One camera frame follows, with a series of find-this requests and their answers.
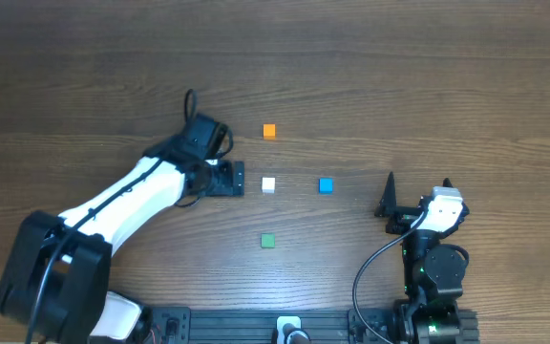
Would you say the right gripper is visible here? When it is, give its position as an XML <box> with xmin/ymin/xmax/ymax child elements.
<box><xmin>374</xmin><ymin>171</ymin><xmax>455</xmax><ymax>235</ymax></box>

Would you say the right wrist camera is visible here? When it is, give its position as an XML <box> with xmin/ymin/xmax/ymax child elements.
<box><xmin>419</xmin><ymin>186</ymin><xmax>465</xmax><ymax>234</ymax></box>

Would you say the mounting rail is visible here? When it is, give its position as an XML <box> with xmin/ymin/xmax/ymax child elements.
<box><xmin>150</xmin><ymin>307</ymin><xmax>481</xmax><ymax>344</ymax></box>

